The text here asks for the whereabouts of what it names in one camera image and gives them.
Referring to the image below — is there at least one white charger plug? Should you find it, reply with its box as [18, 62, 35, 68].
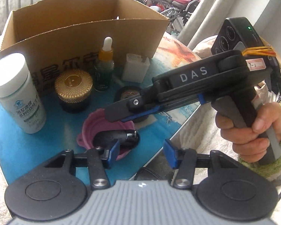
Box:
[122, 53, 150, 83]

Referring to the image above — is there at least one black camera box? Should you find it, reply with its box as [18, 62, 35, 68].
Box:
[211, 17, 276, 56]

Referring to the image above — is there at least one beach print table mat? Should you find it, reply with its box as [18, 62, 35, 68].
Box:
[0, 31, 203, 188]

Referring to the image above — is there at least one black small nozzle object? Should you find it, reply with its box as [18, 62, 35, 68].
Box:
[92, 130, 141, 150]

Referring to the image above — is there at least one green knitted sleeve forearm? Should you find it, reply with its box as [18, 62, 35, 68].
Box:
[238, 103, 281, 181]

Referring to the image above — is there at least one white supplement bottle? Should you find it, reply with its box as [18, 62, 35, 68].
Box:
[0, 53, 46, 134]

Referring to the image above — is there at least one person's right hand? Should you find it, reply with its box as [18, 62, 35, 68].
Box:
[215, 102, 281, 163]

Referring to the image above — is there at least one beige cushion blanket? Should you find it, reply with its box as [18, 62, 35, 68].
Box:
[171, 35, 281, 186]

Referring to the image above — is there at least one brown cardboard box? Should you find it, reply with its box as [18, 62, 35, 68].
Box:
[0, 0, 169, 95]

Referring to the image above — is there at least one pink plastic lid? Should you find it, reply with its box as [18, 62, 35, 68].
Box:
[76, 108, 140, 161]

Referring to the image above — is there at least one gold lid dark jar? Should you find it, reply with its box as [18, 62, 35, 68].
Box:
[55, 69, 93, 113]

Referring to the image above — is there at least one green dropper bottle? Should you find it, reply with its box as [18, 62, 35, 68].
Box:
[94, 37, 115, 92]

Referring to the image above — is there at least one black electrical tape roll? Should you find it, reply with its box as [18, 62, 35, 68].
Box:
[114, 85, 148, 123]

